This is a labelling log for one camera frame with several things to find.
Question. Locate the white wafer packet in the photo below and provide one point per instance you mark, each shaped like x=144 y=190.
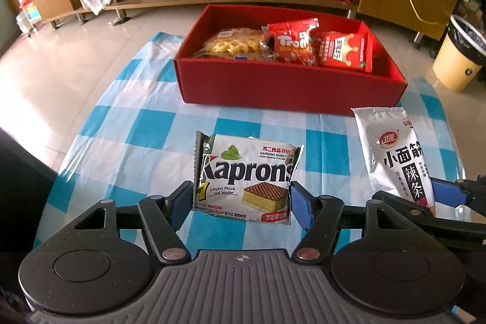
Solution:
x=246 y=172

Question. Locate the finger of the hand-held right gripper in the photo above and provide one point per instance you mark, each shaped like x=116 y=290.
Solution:
x=448 y=191
x=406 y=208

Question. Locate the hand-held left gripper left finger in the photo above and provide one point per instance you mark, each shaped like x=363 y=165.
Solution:
x=182 y=202

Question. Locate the red cardboard box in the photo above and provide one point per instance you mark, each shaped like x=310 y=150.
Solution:
x=284 y=88

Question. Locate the white spicy strip packet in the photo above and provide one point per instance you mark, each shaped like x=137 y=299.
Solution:
x=391 y=157

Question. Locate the yellow fried snack clear packet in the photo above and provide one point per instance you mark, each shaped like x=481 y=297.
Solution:
x=235 y=43

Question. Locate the long red snack packet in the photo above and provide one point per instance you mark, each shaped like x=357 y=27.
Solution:
x=341 y=50

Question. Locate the yellow trash bin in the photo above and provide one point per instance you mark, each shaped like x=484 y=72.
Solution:
x=455 y=62

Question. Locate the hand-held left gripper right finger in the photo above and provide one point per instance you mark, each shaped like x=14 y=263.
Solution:
x=300 y=204

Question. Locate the blue white checked tablecloth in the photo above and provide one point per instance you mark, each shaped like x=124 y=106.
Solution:
x=133 y=126

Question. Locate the red puffed snack packet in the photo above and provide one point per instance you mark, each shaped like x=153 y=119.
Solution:
x=292 y=43

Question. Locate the dark sofa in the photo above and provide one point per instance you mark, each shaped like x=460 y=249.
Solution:
x=22 y=187

